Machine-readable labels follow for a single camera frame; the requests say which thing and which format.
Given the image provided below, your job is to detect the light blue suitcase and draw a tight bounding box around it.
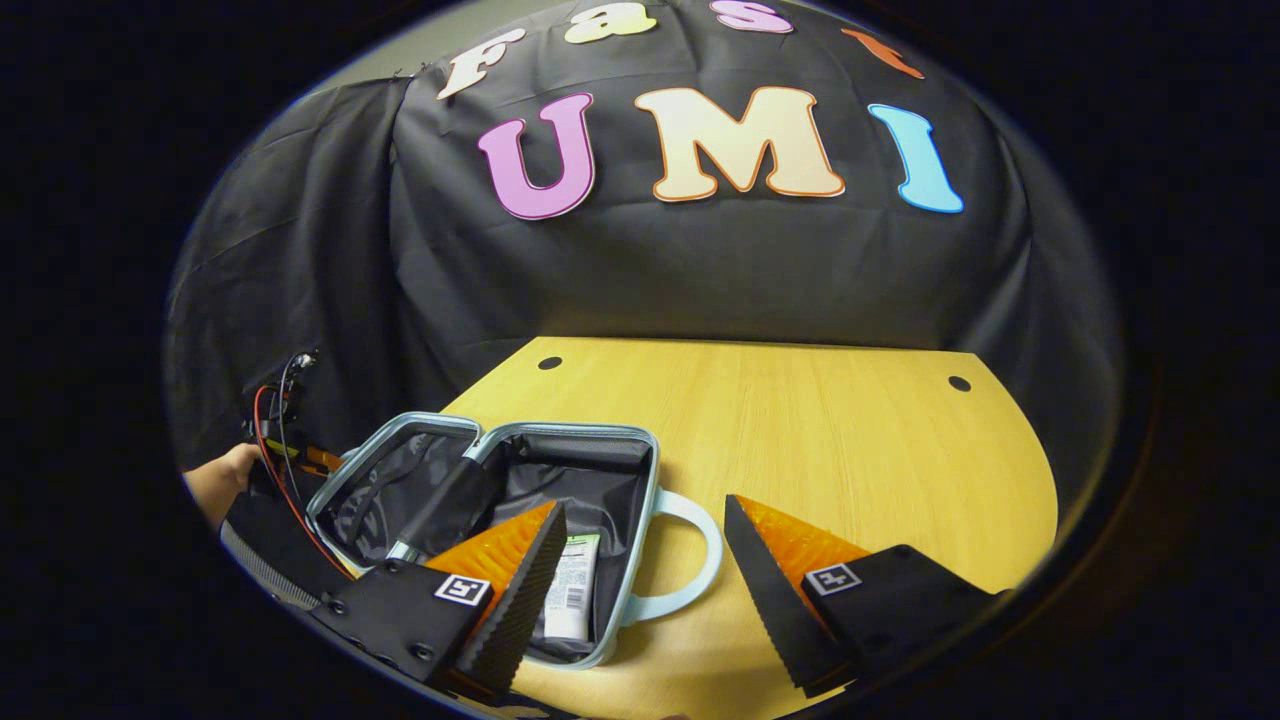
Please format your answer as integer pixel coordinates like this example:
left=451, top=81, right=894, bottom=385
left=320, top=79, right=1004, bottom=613
left=303, top=411, right=724, bottom=671

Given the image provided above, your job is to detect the black backdrop cloth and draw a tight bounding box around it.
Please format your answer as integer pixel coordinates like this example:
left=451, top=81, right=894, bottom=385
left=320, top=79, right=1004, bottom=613
left=165, top=0, right=1121, bottom=521

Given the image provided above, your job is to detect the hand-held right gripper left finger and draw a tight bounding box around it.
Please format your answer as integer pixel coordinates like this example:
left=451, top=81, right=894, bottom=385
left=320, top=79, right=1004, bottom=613
left=310, top=500, right=569, bottom=703

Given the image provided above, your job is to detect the red cable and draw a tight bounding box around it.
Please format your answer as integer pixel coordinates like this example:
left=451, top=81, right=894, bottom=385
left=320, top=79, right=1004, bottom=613
left=252, top=385, right=356, bottom=581

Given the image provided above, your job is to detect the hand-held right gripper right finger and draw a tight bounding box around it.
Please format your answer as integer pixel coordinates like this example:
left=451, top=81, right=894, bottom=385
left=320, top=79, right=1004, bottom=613
left=722, top=493, right=1004, bottom=699

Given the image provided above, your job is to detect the green and white tube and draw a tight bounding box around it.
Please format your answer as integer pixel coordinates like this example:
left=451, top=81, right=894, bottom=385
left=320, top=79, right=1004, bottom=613
left=541, top=532, right=602, bottom=643

